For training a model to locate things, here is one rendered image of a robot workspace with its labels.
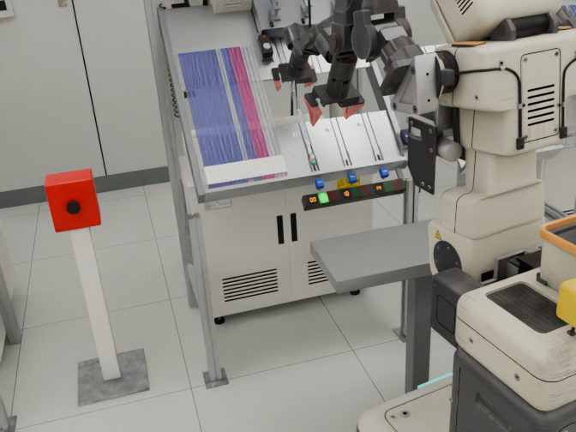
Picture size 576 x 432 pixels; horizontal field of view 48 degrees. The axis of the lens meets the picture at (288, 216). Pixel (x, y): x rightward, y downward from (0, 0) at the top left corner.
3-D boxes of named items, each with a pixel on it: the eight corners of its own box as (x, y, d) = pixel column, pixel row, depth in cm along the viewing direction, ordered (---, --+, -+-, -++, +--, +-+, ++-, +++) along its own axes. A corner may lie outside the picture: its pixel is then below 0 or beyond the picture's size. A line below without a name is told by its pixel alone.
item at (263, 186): (399, 170, 218) (406, 159, 211) (204, 202, 203) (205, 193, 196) (399, 166, 218) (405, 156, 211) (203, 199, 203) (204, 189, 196)
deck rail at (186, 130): (204, 202, 203) (205, 195, 197) (198, 204, 202) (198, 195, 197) (163, 19, 227) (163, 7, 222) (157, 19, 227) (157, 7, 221)
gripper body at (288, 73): (277, 67, 210) (280, 53, 203) (307, 63, 213) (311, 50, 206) (281, 84, 208) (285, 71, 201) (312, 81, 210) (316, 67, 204)
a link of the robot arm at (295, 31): (312, 39, 192) (331, 45, 198) (300, 8, 195) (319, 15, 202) (285, 63, 199) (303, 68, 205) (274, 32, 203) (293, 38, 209)
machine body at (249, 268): (373, 297, 271) (373, 157, 244) (207, 333, 255) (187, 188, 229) (322, 231, 328) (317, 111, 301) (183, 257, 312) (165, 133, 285)
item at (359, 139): (401, 162, 216) (404, 158, 213) (204, 195, 201) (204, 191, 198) (384, 113, 222) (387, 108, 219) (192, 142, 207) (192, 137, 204)
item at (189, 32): (367, 74, 231) (370, 65, 226) (181, 99, 216) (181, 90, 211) (341, 0, 242) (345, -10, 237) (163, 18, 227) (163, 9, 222)
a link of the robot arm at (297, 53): (296, 58, 197) (313, 55, 198) (289, 39, 199) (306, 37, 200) (291, 71, 203) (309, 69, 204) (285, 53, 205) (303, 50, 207)
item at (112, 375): (149, 390, 227) (109, 183, 193) (78, 406, 222) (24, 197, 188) (143, 350, 248) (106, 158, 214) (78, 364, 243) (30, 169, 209)
